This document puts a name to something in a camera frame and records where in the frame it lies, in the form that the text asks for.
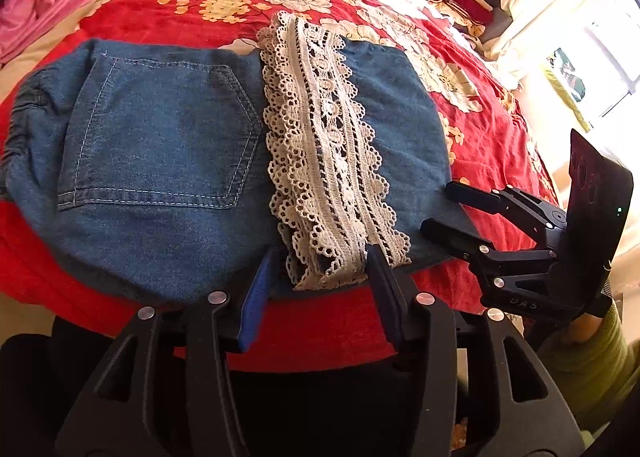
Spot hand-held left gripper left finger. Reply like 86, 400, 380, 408
54, 247, 281, 457

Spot person's right forearm green sleeve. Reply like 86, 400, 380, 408
537, 302, 635, 434

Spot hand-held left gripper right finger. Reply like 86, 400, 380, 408
365, 243, 583, 457

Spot red floral blanket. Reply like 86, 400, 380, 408
0, 0, 562, 374

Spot person's dark clothing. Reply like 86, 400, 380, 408
0, 317, 506, 457

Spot green yellow printed cloth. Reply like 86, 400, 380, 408
542, 47, 595, 132

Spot blue denim pants lace trim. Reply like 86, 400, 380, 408
0, 11, 482, 307

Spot beige bed sheet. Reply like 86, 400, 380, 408
0, 22, 88, 105

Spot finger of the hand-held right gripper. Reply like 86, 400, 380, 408
445, 180, 568, 239
421, 218, 598, 323

